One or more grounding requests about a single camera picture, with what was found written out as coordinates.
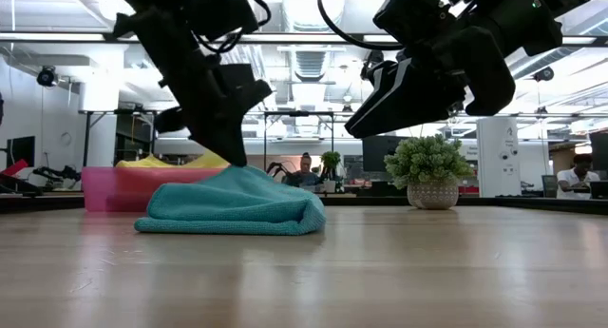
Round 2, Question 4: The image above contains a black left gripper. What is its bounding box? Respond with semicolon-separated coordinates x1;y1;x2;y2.
111;8;249;169

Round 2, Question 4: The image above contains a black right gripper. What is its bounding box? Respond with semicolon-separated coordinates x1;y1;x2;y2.
344;25;518;140

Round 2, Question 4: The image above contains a yellow microfiber towel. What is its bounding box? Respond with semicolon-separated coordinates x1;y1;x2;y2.
182;149;233;170
115;153;191;170

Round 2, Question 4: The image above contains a blue microfiber towel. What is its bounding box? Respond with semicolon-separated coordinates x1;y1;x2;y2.
133;164;328;237

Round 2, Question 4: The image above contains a black desk monitor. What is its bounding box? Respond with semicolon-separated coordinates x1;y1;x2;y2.
361;134;410;173

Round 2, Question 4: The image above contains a green artificial plant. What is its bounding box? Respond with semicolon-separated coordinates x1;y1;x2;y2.
383;133;475;211

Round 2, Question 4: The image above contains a person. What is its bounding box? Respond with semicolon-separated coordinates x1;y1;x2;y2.
556;152;600;200
284;151;324;191

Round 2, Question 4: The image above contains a dark metal rack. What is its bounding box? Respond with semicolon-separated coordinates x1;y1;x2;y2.
113;109;158;165

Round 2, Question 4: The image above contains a small potted plant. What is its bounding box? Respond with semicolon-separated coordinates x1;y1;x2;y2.
320;150;342;194

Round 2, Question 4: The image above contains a white pillar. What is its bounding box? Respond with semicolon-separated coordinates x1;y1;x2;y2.
476;116;520;199

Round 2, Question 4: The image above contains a pink plastic bin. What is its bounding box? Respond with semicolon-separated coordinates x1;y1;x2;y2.
80;165;224;213

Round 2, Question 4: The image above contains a red bar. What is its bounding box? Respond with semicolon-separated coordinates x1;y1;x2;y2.
0;159;29;178

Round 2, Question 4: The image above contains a dark screen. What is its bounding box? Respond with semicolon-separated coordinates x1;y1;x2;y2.
588;130;608;172

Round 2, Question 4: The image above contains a black laptop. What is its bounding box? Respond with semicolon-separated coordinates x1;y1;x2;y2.
588;180;608;200

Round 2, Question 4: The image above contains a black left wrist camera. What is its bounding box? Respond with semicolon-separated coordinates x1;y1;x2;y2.
213;63;275;115

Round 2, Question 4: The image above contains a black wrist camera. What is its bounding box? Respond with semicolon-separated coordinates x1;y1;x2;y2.
372;0;450;48
213;63;275;115

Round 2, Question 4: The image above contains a black metal frame stand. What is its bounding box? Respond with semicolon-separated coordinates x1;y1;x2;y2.
262;110;336;177

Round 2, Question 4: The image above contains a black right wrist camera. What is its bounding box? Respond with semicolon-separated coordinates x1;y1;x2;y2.
372;0;450;48

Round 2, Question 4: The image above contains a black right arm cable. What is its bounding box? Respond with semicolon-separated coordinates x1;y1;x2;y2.
316;0;405;52

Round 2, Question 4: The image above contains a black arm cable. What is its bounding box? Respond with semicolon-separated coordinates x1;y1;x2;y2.
316;0;405;52
192;0;273;54

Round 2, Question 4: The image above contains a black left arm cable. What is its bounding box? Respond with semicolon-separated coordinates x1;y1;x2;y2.
192;0;273;54

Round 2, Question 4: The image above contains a black ceiling camera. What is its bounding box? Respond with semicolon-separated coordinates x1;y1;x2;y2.
36;65;58;87
532;66;556;83

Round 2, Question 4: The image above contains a black wall monitor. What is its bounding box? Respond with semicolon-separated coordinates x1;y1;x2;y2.
5;135;36;170

